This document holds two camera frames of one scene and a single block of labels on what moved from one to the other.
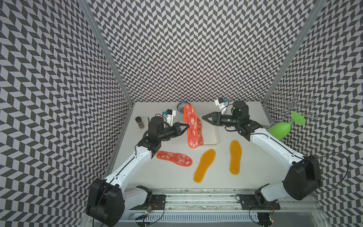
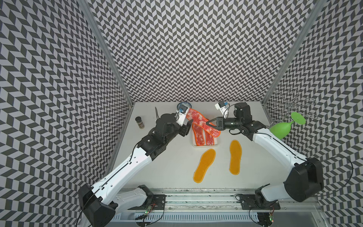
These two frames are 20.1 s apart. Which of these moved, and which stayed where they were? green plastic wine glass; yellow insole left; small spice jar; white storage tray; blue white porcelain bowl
Moved: white storage tray
Stayed: yellow insole left; green plastic wine glass; blue white porcelain bowl; small spice jar
